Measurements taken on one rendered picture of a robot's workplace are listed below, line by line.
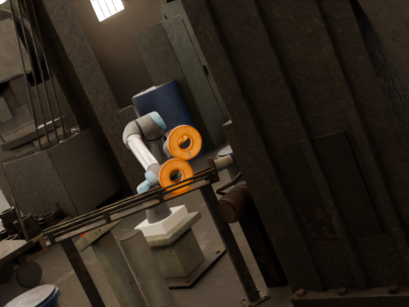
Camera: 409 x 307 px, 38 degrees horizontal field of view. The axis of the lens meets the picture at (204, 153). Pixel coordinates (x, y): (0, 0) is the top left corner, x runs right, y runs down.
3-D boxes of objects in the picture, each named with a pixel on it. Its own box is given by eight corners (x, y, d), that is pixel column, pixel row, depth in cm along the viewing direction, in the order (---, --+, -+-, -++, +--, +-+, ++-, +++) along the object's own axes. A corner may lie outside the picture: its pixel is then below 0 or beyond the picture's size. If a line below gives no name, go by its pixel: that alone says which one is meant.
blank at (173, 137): (195, 120, 263) (193, 119, 266) (163, 133, 259) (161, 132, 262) (206, 152, 266) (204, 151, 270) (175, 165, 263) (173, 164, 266)
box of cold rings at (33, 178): (112, 184, 708) (80, 119, 691) (164, 173, 646) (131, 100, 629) (32, 236, 619) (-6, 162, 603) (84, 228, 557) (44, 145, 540)
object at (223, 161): (235, 167, 270) (230, 155, 269) (217, 173, 268) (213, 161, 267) (230, 165, 276) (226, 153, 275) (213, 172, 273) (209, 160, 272)
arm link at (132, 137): (112, 125, 316) (147, 176, 281) (131, 117, 319) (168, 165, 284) (118, 141, 324) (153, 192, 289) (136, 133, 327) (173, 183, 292)
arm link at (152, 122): (156, 190, 352) (130, 116, 320) (179, 179, 356) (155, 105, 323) (164, 201, 343) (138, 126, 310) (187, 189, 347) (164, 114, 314)
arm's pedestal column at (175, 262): (142, 291, 350) (123, 253, 345) (179, 256, 380) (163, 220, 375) (191, 288, 325) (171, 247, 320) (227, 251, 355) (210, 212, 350)
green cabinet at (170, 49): (186, 156, 681) (132, 35, 652) (218, 134, 733) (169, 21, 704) (217, 148, 650) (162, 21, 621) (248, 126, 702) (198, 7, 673)
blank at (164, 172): (199, 167, 266) (196, 167, 269) (168, 153, 261) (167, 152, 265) (184, 198, 265) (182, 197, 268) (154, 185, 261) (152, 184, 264)
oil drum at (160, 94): (219, 143, 678) (188, 71, 660) (190, 164, 634) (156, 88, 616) (182, 152, 716) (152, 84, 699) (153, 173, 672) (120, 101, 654)
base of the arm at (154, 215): (143, 225, 345) (136, 209, 344) (160, 212, 356) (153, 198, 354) (160, 222, 335) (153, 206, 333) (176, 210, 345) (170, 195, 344)
